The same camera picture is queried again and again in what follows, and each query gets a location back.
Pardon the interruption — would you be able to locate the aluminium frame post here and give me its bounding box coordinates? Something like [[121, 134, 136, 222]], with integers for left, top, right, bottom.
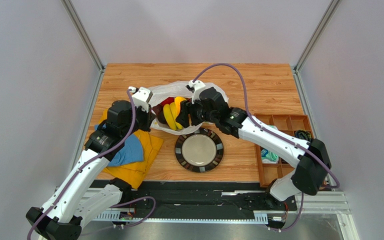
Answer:
[[293, 0, 342, 73], [61, 0, 105, 73]]

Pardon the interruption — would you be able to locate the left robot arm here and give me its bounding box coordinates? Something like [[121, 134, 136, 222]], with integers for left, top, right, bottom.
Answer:
[[26, 99, 155, 240]]

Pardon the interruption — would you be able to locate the black round plate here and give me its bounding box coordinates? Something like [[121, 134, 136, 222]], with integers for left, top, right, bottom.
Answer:
[[174, 127, 224, 173]]

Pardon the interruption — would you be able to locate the dark patterned sock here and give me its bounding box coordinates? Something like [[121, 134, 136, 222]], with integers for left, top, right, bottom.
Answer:
[[294, 129, 313, 142]]

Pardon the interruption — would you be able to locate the left aluminium frame post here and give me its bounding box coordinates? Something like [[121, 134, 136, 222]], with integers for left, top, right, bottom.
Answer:
[[61, 0, 105, 73]]

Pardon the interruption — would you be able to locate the dark purple fruit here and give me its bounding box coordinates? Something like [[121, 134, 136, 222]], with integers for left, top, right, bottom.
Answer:
[[152, 104, 164, 116]]

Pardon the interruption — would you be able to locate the wooden compartment tray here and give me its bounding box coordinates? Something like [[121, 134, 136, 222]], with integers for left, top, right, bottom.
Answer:
[[254, 113, 315, 188]]

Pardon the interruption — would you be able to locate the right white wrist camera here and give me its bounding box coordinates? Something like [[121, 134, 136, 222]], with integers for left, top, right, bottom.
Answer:
[[186, 80, 206, 104]]

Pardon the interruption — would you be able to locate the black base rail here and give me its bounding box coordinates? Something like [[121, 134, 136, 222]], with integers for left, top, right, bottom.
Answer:
[[121, 181, 300, 220]]

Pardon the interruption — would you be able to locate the blue cloth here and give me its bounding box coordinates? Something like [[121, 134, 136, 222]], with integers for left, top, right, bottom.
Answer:
[[107, 134, 144, 167]]

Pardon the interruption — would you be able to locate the teal sock lower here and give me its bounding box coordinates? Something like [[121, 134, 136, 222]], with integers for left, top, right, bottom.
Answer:
[[260, 148, 279, 164]]

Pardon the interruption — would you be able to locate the white plastic bag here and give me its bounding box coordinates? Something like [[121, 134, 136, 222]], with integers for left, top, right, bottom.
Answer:
[[149, 80, 229, 136]]

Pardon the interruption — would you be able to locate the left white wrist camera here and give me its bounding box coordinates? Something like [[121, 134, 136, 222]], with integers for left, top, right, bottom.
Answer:
[[128, 86, 153, 113]]

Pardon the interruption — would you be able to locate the yellow cloth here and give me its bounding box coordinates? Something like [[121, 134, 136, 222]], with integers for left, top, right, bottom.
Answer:
[[97, 109, 165, 191]]

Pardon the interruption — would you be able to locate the teal sock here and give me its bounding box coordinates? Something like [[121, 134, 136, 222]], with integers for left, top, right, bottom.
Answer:
[[268, 125, 279, 131], [260, 148, 279, 164]]

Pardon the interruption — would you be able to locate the yellow banana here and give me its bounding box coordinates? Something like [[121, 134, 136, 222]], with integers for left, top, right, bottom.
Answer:
[[163, 102, 183, 131]]

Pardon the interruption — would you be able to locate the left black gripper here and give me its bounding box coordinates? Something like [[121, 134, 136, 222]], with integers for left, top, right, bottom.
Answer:
[[121, 102, 157, 139]]

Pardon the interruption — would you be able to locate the red apple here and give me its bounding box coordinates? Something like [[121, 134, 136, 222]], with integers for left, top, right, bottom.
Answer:
[[160, 97, 175, 106]]

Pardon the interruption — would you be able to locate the yellow orange mango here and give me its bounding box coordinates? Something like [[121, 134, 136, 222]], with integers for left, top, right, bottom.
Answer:
[[174, 96, 187, 117]]

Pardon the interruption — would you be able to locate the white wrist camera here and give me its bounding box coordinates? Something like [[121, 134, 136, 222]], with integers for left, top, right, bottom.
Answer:
[[186, 80, 206, 104], [128, 86, 153, 113]]

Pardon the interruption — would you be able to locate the teal sock upper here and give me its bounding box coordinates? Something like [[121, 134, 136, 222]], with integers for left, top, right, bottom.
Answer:
[[268, 125, 279, 131]]

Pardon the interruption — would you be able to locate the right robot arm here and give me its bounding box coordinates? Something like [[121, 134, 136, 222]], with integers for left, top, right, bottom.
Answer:
[[176, 87, 331, 201]]

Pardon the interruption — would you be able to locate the right aluminium frame post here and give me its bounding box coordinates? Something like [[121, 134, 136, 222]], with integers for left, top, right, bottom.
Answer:
[[293, 0, 342, 73]]

